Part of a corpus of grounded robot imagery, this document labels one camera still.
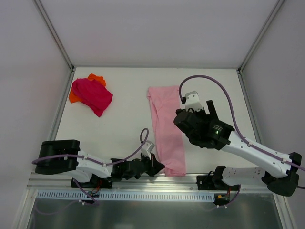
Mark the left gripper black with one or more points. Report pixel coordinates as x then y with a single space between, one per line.
149 165

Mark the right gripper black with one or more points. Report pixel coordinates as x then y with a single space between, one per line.
198 117

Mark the light pink t shirt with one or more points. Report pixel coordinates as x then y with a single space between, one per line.
164 101

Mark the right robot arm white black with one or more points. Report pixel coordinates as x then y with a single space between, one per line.
274 170

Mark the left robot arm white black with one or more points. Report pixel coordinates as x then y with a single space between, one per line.
66 157

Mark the magenta folded t shirt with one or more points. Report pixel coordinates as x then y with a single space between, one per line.
93 94

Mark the orange folded t shirt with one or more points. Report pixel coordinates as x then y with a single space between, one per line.
73 98

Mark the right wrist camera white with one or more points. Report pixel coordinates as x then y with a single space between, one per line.
192 102

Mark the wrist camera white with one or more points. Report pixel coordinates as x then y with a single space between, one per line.
192 102
146 149

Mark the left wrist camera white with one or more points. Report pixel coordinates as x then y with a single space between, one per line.
146 149

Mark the right aluminium frame post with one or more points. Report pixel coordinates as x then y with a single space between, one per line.
269 20

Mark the aluminium frame post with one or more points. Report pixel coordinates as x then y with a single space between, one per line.
269 20
50 27

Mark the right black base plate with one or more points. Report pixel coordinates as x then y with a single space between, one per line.
206 182

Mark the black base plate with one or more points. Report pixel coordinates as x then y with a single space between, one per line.
96 183
206 182

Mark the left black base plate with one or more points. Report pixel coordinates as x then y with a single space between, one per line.
96 183

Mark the white slotted cable duct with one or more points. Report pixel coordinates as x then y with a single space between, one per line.
128 196

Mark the aluminium mounting rail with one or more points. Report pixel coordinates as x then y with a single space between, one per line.
158 183

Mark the left aluminium frame post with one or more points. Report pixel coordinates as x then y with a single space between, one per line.
50 27

